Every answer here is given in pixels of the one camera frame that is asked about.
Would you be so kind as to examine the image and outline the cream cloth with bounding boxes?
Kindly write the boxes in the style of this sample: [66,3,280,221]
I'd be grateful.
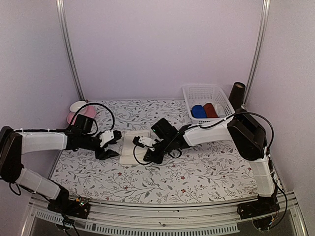
[120,130,150,165]

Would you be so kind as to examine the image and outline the blue microfibre towel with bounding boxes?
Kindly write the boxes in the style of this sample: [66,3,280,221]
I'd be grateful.
[191,105,207,119]

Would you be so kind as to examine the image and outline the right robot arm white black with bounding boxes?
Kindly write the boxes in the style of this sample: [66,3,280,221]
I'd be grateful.
[143,109,278,214]

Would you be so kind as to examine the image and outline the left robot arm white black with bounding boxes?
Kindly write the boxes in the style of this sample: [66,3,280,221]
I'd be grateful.
[0,115,122,213]

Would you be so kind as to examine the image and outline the pink saucer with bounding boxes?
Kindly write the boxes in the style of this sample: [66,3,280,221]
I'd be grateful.
[66,106,96,124]

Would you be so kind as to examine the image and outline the white teacup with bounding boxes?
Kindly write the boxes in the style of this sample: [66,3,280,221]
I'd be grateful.
[69,101,87,113]

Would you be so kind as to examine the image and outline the red-brown rolled towel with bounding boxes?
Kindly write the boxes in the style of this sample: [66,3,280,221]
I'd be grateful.
[203,103,218,118]

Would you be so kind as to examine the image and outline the white perforated plastic basket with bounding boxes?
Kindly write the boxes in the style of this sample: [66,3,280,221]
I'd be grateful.
[182,84,235,124]

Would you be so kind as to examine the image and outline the floral patterned table mat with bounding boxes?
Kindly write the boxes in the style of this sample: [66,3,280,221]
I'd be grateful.
[51,100,257,205]

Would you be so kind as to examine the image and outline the clear plastic item in basket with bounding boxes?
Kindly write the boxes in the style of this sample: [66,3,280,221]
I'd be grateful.
[214,103,226,118]

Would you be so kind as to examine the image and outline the dark brown cylinder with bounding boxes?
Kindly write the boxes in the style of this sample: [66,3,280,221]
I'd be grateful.
[228,82,246,111]

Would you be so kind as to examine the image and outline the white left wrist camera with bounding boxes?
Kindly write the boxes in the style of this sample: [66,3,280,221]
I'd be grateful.
[98,130,122,148]

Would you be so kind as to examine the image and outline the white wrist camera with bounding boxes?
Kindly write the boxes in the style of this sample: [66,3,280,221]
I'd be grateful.
[98,130,122,148]
[132,136,157,151]

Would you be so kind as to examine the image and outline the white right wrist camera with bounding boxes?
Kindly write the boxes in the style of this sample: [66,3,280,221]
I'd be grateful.
[132,136,157,151]

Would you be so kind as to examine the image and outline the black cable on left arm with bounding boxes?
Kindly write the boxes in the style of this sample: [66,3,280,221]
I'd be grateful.
[70,102,116,136]

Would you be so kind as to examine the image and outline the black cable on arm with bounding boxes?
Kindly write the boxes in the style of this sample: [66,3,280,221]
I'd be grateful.
[132,112,288,217]
[70,102,116,136]

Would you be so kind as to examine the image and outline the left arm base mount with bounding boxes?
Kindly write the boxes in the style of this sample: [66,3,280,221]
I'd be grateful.
[47,197,91,219]

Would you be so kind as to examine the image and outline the aluminium front rail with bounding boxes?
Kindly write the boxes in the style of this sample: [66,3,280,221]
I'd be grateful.
[21,192,311,236]

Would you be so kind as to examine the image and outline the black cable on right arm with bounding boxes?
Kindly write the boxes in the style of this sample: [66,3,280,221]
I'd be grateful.
[132,112,288,217]

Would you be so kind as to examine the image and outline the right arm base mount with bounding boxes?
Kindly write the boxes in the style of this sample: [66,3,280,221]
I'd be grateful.
[237,200,280,219]

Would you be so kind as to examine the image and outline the left aluminium frame post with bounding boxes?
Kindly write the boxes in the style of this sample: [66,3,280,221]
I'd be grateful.
[56,0,85,100]

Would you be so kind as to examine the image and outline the aluminium frame post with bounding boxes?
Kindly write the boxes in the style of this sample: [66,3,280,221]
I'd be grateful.
[56,0,85,100]
[243,0,271,107]

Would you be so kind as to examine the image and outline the right aluminium frame post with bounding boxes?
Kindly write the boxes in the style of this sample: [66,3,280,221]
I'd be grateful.
[243,0,271,107]

